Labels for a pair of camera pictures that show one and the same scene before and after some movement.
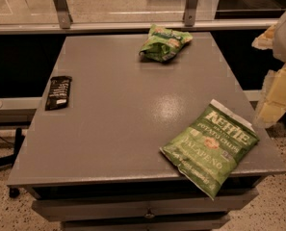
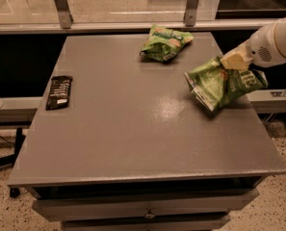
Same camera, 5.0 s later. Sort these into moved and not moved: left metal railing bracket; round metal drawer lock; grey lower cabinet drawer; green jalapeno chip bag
Moved: green jalapeno chip bag
Not moved: round metal drawer lock; left metal railing bracket; grey lower cabinet drawer
